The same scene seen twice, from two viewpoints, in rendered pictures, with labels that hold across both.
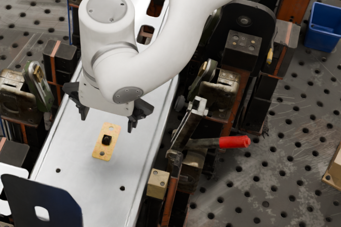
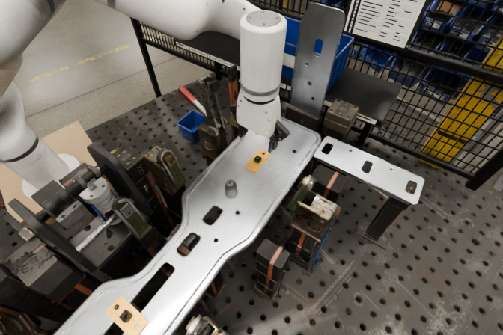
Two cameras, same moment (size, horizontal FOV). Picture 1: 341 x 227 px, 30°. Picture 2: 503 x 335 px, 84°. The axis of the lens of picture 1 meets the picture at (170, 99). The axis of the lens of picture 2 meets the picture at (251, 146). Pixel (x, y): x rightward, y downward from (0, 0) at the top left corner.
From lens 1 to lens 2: 121 cm
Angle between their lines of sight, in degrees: 72
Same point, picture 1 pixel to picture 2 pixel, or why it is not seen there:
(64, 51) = (269, 249)
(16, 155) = (319, 173)
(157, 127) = (219, 160)
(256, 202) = not seen: hidden behind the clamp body
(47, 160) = (300, 158)
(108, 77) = not seen: hidden behind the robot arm
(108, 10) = (263, 16)
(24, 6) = not seen: outside the picture
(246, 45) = (126, 153)
